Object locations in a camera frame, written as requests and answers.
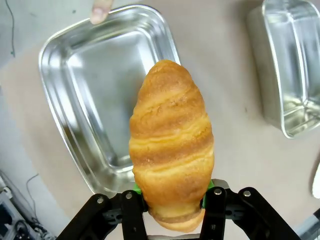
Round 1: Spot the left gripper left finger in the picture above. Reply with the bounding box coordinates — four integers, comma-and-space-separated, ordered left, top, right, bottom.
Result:
56, 181, 149, 240

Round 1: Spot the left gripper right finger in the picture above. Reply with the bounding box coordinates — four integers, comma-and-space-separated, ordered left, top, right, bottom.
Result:
199, 178, 301, 240

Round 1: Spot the golden croissant bread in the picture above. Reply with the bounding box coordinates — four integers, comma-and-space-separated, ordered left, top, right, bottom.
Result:
128, 59, 215, 234

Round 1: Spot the steel rectangular container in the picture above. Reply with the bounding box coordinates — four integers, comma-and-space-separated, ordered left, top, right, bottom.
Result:
246, 0, 320, 140
38, 4, 182, 199

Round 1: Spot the person's right hand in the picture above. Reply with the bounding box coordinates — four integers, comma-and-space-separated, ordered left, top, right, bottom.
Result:
89, 0, 115, 25

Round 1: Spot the white scalloped plate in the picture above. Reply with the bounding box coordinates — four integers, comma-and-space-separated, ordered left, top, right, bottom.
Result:
311, 161, 320, 200

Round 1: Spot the grey metal frame bar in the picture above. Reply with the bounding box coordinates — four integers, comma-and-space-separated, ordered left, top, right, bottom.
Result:
293, 208, 320, 240

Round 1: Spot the thin dark floor cable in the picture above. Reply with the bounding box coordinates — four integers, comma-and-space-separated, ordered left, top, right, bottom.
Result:
25, 173, 40, 216
4, 0, 16, 57

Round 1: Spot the grey equipment with cables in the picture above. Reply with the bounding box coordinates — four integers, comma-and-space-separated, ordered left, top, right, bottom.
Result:
0, 169, 56, 240

